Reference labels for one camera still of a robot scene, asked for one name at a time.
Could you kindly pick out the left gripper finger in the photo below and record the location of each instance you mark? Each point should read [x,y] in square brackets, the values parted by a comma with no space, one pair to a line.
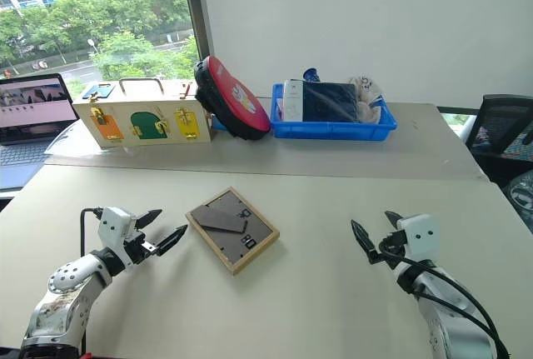
[147,218]
[171,241]

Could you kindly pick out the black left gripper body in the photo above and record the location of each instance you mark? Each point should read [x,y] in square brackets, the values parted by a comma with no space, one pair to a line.
[134,248]

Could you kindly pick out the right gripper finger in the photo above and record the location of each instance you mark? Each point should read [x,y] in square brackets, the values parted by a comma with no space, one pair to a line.
[365,243]
[393,219]

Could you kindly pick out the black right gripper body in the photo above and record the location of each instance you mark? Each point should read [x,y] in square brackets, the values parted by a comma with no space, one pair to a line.
[392,248]

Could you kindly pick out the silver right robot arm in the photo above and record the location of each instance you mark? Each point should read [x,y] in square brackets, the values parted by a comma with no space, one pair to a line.
[451,317]

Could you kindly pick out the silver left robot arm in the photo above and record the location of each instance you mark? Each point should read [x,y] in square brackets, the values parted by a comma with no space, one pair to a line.
[62,292]

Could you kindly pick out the laptop computer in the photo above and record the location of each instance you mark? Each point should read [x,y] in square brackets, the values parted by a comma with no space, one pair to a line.
[29,121]

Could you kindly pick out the wooden latch lock box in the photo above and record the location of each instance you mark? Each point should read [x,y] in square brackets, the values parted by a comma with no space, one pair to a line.
[166,119]

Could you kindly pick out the blue plastic bin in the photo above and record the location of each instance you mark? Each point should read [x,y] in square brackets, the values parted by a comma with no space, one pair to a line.
[333,130]

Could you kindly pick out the white printed cloth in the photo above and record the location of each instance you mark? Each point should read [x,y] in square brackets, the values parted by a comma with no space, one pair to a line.
[368,96]

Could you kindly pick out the black plastic bag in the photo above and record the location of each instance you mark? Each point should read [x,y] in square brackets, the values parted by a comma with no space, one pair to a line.
[520,196]

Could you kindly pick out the dark blue flat pouch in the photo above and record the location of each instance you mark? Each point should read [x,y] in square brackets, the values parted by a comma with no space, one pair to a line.
[331,103]

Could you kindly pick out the black mesh office chair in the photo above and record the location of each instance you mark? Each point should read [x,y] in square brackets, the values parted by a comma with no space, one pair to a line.
[504,134]

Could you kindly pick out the red black boxing pad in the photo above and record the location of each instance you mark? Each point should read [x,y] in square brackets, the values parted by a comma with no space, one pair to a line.
[239,105]

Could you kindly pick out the white slim carton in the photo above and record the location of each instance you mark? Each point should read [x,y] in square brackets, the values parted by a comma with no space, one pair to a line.
[293,101]

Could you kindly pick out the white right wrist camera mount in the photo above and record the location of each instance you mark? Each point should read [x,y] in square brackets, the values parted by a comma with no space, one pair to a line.
[420,234]

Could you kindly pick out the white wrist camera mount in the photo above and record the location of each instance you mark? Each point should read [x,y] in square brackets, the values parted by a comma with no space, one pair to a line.
[113,225]
[420,234]

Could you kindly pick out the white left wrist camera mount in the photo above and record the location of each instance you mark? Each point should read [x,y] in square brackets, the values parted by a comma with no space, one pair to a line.
[113,225]

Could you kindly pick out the wooden picture frame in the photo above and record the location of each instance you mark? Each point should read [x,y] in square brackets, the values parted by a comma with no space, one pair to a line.
[233,232]

